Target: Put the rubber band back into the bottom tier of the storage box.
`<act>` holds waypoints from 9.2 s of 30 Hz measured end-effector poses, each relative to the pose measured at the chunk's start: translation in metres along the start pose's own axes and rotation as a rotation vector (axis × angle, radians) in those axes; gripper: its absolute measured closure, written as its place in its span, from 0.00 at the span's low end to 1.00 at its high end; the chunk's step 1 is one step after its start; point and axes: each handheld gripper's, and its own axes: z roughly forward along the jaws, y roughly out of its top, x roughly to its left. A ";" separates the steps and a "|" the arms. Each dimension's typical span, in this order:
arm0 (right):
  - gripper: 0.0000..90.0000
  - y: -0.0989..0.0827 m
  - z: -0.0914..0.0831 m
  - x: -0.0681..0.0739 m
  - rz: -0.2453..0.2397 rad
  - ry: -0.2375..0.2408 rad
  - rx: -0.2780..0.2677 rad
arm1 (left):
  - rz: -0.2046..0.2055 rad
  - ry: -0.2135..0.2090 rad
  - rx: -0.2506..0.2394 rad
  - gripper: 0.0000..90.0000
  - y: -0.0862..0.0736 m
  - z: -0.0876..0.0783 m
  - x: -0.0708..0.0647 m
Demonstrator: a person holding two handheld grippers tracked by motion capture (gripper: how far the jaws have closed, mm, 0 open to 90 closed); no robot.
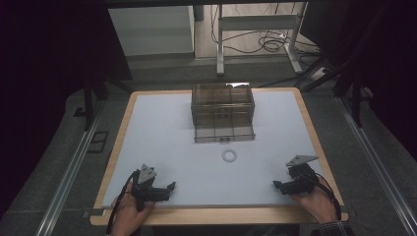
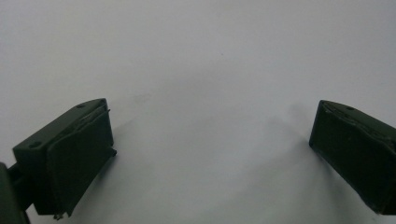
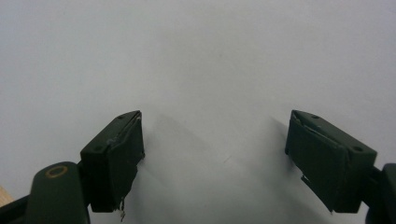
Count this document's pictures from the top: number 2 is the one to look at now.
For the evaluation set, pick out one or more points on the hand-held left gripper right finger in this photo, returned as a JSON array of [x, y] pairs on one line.
[[355, 149]]

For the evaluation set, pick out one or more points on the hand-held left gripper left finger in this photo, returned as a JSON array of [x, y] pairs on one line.
[[68, 155]]

